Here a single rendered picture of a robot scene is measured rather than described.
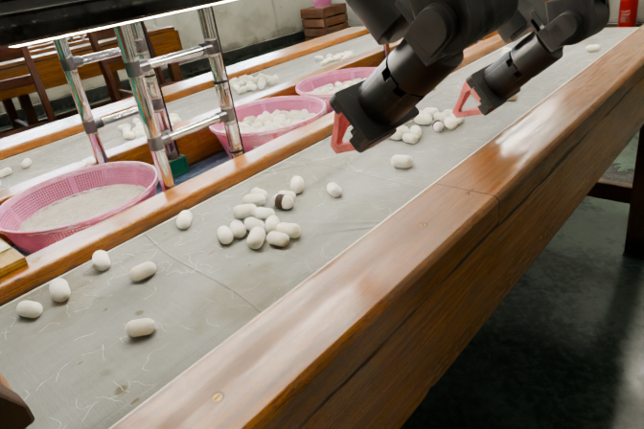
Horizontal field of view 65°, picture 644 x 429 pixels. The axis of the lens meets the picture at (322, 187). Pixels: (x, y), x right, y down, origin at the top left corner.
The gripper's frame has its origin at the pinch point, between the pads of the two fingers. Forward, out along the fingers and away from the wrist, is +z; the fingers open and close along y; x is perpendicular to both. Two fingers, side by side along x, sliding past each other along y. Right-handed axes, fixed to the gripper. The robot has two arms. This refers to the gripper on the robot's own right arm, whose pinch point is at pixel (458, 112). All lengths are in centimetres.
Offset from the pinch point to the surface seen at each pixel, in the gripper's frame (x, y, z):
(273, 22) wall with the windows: -268, -393, 408
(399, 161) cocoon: 1.5, 16.0, 3.7
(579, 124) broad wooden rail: 13.5, -8.4, -11.8
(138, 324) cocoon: 1, 63, 4
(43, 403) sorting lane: 3, 74, 5
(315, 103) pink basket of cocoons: -22.3, -4.5, 32.8
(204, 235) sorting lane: -5.2, 46.3, 14.6
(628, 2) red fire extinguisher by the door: -12, -427, 88
